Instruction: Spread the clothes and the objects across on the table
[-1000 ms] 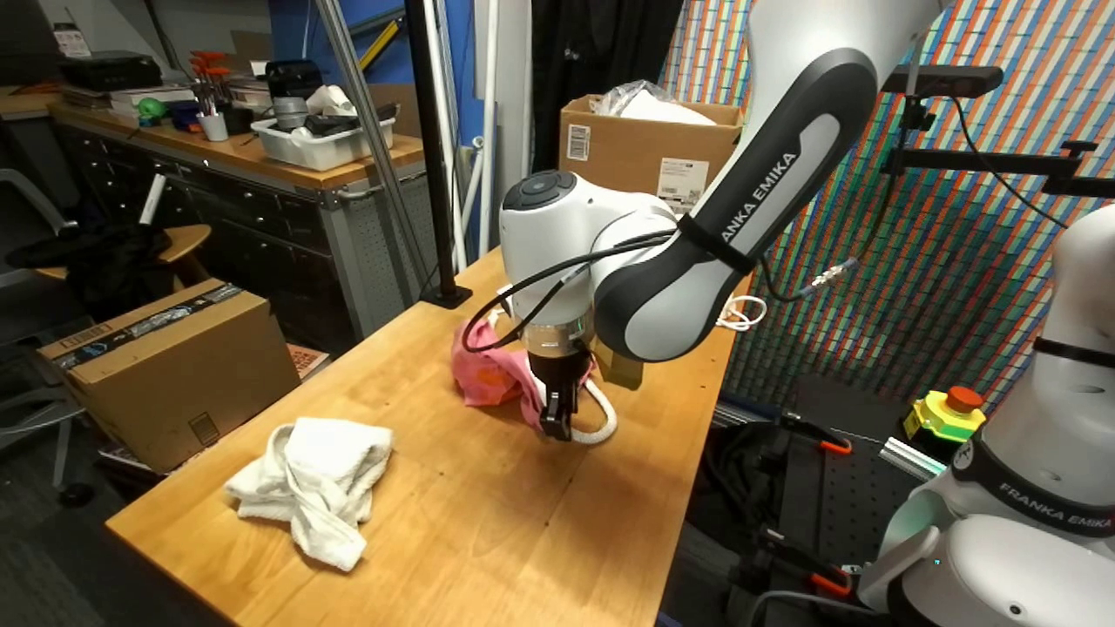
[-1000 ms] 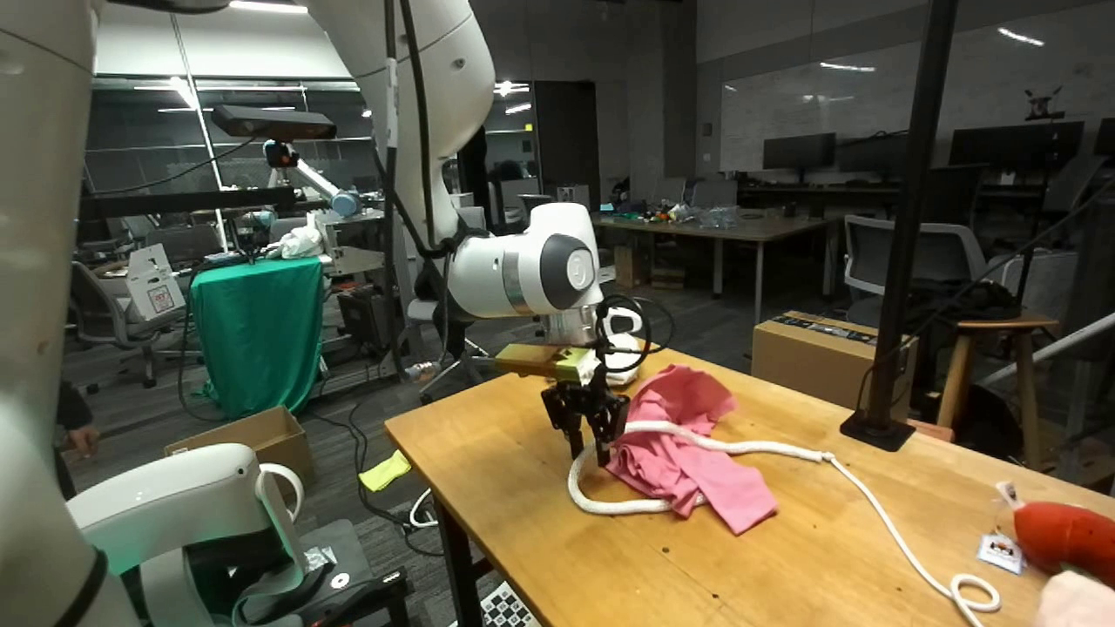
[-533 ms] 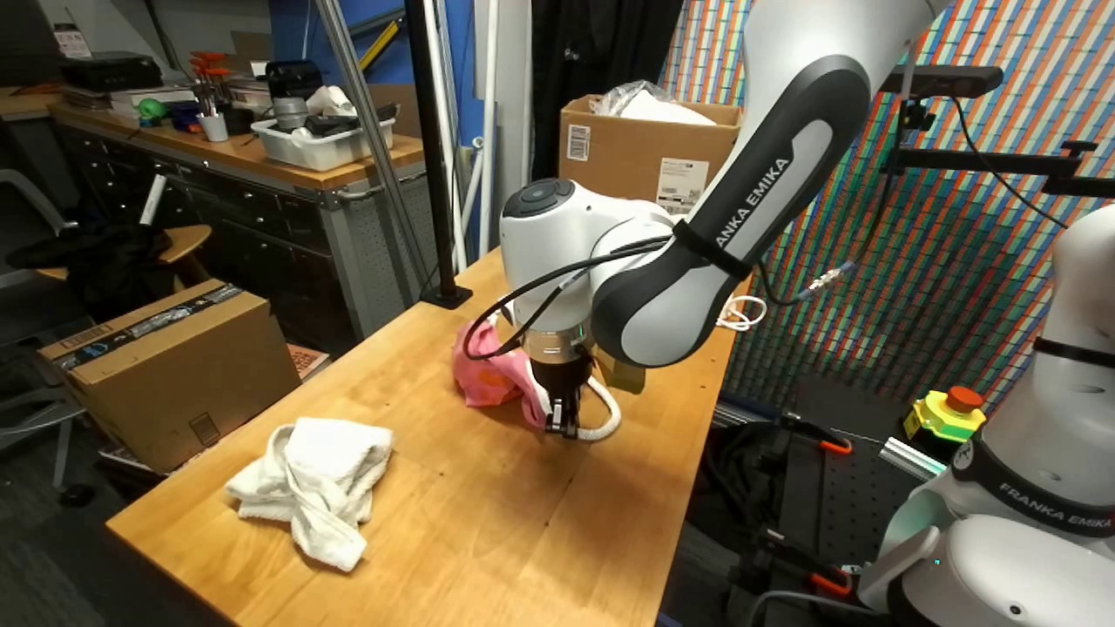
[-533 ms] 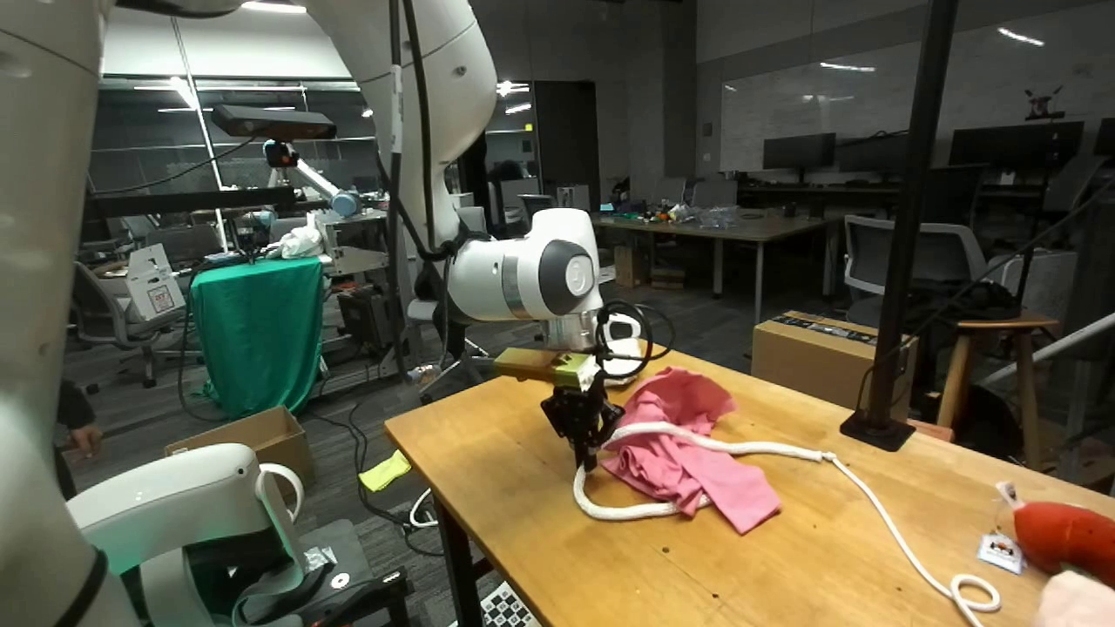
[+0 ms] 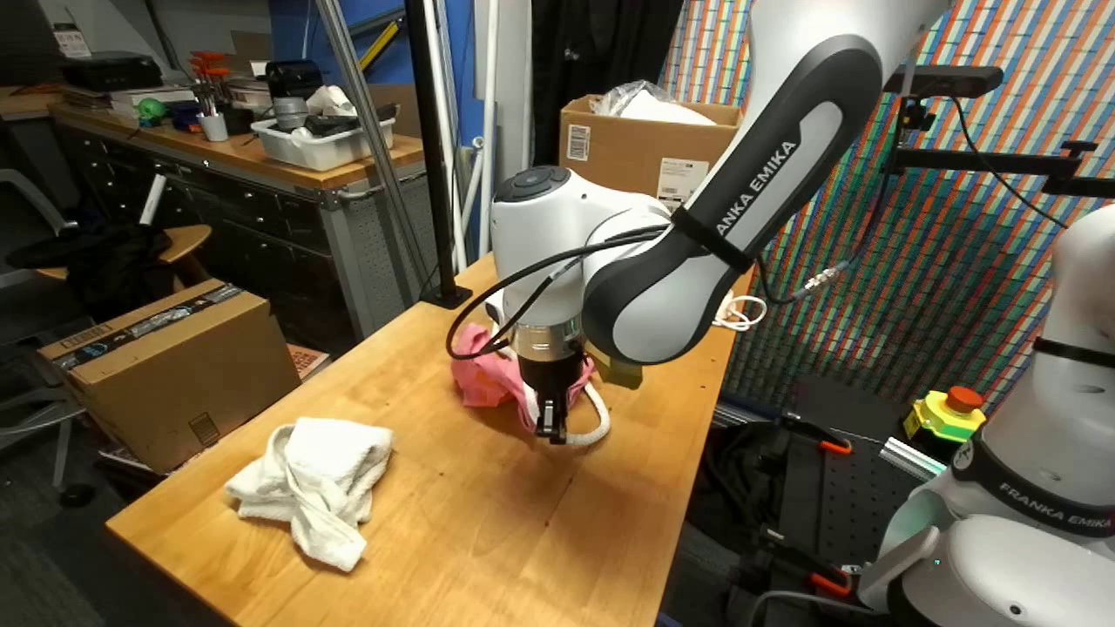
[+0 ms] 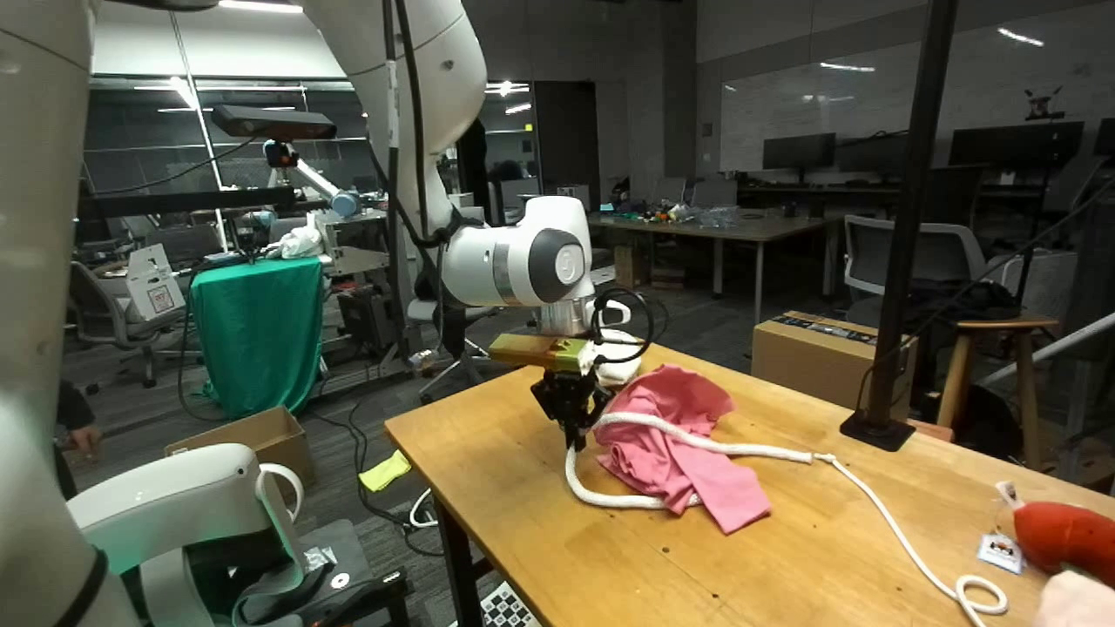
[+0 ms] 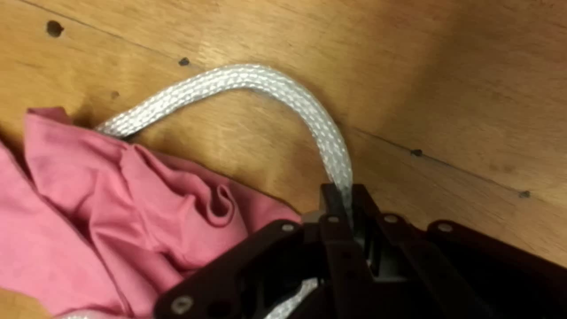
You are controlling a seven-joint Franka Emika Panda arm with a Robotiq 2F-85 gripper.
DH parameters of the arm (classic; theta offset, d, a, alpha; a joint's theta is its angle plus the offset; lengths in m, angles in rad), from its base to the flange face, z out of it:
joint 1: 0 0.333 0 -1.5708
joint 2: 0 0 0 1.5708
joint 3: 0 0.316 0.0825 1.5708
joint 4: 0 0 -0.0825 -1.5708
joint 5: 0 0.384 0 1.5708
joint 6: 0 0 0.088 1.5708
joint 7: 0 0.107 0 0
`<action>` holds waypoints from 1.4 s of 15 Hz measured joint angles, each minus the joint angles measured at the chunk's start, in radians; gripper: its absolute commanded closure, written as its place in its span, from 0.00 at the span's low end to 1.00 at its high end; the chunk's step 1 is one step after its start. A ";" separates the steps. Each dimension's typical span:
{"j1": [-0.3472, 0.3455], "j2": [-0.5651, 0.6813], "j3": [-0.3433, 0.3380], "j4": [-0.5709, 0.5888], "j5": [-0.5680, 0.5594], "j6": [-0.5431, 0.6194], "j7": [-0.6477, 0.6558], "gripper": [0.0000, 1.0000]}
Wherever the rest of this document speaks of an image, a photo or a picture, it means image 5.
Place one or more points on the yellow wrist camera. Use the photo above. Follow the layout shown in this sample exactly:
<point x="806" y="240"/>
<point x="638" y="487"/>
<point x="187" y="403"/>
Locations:
<point x="620" y="372"/>

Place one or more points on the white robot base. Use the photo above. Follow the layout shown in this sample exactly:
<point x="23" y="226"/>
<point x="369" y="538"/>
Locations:
<point x="1017" y="529"/>

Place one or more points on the wooden workbench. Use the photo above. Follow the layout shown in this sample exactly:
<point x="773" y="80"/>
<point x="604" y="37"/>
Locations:
<point x="335" y="250"/>

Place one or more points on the black vertical pole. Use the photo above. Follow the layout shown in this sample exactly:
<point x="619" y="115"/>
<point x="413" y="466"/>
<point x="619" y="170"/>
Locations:
<point x="447" y="290"/>

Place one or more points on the white plastic bin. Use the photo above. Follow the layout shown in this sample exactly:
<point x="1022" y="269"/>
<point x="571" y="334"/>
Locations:
<point x="319" y="145"/>

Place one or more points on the pink cloth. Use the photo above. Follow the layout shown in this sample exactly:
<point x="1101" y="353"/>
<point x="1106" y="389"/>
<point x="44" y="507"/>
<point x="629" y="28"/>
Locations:
<point x="492" y="382"/>

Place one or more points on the wooden stool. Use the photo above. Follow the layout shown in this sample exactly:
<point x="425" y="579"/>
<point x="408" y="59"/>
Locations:
<point x="169" y="249"/>

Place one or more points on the cardboard box on table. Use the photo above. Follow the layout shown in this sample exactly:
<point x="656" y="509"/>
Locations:
<point x="644" y="155"/>

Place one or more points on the emergency stop button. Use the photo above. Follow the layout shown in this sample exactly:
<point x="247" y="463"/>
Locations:
<point x="949" y="414"/>

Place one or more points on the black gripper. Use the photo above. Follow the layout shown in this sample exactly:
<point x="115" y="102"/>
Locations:
<point x="552" y="383"/>

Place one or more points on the white towel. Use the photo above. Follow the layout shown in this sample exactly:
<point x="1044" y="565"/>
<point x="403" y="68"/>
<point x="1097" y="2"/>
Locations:
<point x="319" y="479"/>

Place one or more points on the cardboard box on floor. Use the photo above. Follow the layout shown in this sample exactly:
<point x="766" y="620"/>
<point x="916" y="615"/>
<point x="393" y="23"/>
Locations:
<point x="177" y="372"/>

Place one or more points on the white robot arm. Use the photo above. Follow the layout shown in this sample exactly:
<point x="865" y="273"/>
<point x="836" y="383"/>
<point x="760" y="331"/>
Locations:
<point x="620" y="273"/>

